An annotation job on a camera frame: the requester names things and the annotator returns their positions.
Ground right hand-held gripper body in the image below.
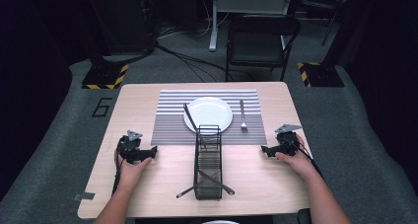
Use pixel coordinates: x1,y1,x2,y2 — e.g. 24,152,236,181
274,123,301,157

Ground grey tape strip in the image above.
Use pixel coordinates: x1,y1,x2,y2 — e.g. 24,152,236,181
73,191,97,202

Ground hand-held gripper cable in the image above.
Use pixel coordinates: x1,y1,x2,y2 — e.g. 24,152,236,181
111,144,124,196
295,138,327,183

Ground black floor cable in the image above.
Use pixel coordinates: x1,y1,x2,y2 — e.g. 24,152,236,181
153,40,254,83

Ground dark chair in background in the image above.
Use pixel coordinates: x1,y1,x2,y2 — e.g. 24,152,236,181
300,0,351,48

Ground white round plate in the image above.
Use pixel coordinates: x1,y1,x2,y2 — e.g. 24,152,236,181
182,96,235,136

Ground person's right hand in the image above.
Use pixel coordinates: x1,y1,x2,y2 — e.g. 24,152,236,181
274,133,318,182

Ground dark table knife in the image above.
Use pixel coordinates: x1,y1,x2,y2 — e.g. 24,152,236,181
182,102,209,151

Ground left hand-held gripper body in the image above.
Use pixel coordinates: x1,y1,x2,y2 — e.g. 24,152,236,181
116,129,146,165

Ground left hand-held gripper cable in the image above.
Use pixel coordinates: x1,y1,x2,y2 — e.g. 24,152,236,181
111,144,124,196

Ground grey striped placemat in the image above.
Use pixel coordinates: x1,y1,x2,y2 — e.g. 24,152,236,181
150,89,268,147

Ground person's left hand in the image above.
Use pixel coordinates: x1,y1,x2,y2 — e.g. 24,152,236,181
113,149,154,191

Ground dark metal utensil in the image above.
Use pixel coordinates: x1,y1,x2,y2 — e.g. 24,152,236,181
197,169,237,196
175,170,221,199

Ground black wire cutlery rack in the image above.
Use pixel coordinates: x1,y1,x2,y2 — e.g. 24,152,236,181
192,123,224,201

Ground black stool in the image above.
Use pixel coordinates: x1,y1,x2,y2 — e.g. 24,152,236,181
296,207,313,224

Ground white round object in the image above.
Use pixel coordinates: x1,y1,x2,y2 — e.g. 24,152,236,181
200,219,242,224

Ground black folding chair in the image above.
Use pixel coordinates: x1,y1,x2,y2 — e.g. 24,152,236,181
225,14,303,83

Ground dark stand post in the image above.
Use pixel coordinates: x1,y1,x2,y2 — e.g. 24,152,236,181
86,36,111,72
321,0,354,70

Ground right hand-held gripper cable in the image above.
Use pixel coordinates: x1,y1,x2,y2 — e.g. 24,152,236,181
295,138,327,183

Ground silver fork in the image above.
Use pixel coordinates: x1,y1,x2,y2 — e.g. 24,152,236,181
239,99,248,132

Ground white floor cables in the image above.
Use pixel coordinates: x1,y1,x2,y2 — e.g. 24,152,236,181
157,0,231,40

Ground hazard striped stand base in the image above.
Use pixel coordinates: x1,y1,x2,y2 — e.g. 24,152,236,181
81,63,130,91
297,61,346,89

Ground black equipment cabinet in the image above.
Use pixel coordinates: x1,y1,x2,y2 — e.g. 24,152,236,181
86,0,156,55

